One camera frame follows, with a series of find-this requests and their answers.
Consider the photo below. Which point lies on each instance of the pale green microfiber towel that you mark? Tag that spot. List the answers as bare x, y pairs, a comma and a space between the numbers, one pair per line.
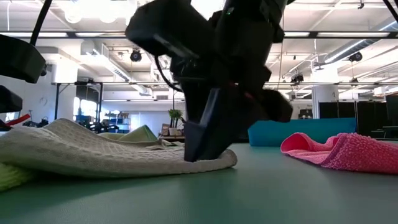
140, 135

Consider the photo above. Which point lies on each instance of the blue storage shelf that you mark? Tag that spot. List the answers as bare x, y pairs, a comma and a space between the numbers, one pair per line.
119, 123

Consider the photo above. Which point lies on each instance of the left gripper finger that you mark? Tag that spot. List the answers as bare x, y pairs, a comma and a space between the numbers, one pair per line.
9, 99

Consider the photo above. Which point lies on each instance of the small black monitor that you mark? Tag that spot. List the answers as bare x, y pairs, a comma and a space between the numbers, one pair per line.
306, 114

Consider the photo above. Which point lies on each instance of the black partition panels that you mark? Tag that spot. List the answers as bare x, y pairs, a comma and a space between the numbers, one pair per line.
357, 110

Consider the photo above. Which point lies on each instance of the green table mat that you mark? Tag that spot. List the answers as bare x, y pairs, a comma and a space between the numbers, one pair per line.
199, 193

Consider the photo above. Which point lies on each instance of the red bar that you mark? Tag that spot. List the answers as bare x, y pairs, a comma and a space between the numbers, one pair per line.
18, 119

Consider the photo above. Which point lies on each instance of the blue plastic bin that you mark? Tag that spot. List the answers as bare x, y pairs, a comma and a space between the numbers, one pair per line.
311, 132

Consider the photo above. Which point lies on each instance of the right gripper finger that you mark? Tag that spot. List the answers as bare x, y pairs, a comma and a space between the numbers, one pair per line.
208, 130
245, 115

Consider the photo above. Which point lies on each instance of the silver ventilation duct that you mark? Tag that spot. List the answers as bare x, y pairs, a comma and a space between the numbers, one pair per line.
348, 49

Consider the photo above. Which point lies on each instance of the lime green microfiber towel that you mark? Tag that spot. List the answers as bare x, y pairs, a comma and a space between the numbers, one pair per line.
12, 177

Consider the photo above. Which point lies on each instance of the pink microfiber towel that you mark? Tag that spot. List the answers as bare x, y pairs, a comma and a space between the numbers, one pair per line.
357, 152

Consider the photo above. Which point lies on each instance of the potted green plant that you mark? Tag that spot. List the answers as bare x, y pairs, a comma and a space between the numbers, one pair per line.
175, 114

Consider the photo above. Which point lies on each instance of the grey waffle towel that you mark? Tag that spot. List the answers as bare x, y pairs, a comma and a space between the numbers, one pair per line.
93, 149

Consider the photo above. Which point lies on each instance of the black overhead frame bar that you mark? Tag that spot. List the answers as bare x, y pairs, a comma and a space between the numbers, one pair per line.
93, 34

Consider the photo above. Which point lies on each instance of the black gantry frame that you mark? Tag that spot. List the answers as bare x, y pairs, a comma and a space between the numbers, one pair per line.
56, 102

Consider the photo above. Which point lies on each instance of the black ceiling spotlight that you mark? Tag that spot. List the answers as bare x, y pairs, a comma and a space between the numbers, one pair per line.
297, 78
136, 56
355, 56

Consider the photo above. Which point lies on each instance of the black distant robot arm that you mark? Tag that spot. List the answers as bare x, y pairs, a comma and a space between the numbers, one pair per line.
37, 123
99, 127

